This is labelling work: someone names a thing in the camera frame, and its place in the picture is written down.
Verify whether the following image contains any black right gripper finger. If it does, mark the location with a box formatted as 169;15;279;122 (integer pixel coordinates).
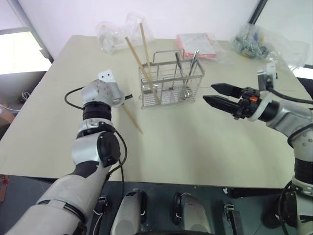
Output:
202;94;242;116
210;82;243;99

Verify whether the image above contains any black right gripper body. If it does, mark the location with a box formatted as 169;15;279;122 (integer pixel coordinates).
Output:
233;87;261;120

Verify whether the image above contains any wooden chopstick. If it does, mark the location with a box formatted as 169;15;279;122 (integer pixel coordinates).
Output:
125;36;161;105
121;104;143;135
139;22;155;93

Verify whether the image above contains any metal spoon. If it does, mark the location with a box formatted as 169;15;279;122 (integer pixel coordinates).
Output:
163;51;183;97
180;48;201;98

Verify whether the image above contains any pink and white packet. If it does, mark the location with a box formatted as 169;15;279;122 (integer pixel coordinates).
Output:
176;33;218;59

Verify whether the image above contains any clear plastic bag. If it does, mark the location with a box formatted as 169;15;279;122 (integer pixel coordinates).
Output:
124;12;155;47
94;21;130;54

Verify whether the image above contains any dark side desk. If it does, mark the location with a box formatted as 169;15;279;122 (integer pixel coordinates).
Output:
0;70;47;128

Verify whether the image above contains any grey rounded robot shape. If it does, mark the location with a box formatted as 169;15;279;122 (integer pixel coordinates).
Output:
172;192;212;235
110;188;149;235

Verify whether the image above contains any cardboard box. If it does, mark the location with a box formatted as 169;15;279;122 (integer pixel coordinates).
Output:
0;104;19;128

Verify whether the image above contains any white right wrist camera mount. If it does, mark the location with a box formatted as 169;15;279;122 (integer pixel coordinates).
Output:
249;62;279;122

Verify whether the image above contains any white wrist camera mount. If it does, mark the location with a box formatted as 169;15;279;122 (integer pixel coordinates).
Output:
97;69;116;84
249;62;279;122

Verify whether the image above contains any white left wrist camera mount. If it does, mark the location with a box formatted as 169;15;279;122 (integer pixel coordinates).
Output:
97;69;116;84

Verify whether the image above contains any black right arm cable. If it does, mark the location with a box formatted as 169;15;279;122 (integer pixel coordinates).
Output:
268;83;313;103

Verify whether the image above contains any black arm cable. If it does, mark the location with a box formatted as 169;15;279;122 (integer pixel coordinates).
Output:
64;86;128;184
268;83;313;103

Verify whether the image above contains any metal wire basket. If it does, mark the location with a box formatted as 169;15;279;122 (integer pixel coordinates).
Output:
138;49;203;111

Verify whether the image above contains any clear bag of cables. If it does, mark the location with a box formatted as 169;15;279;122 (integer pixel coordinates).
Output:
231;23;310;71

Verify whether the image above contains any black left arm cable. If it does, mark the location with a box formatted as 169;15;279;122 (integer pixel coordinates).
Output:
64;86;128;184

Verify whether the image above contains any dark window frame post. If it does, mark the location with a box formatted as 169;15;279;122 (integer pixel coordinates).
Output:
18;0;54;64
249;0;268;25

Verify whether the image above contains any thin black cable loop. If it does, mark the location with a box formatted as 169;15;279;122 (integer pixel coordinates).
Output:
278;181;298;230

